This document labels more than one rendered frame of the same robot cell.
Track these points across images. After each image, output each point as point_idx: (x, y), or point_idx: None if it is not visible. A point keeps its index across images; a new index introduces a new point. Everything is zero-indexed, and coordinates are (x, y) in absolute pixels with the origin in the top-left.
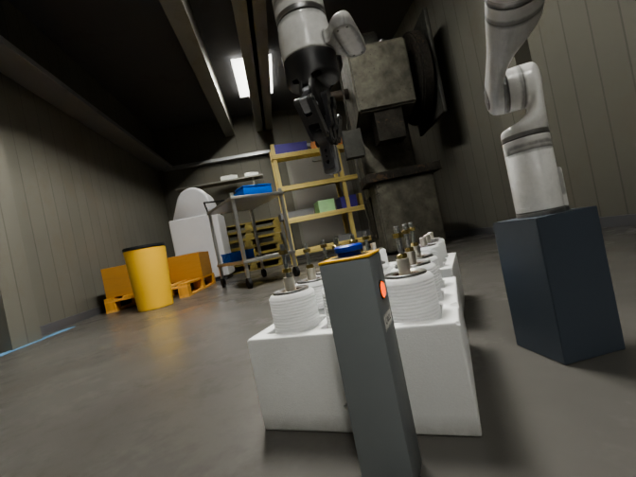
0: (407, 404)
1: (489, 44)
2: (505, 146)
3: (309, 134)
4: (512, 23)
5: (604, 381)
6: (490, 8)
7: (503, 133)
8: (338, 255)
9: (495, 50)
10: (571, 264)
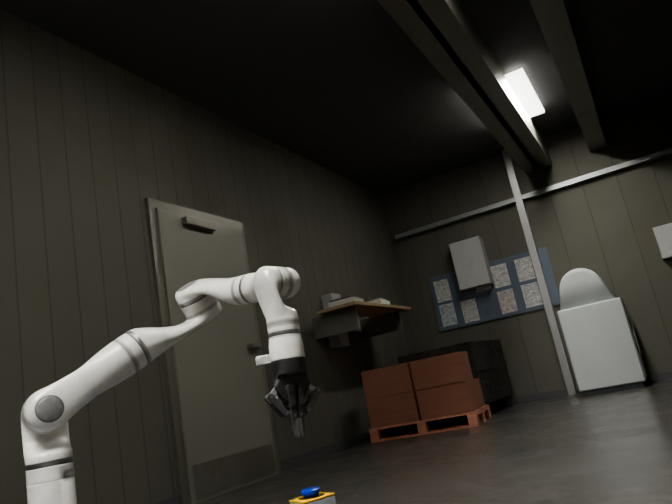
0: None
1: (116, 371)
2: (62, 466)
3: (312, 408)
4: (138, 370)
5: None
6: (144, 353)
7: (62, 453)
8: (318, 493)
9: (115, 378)
10: None
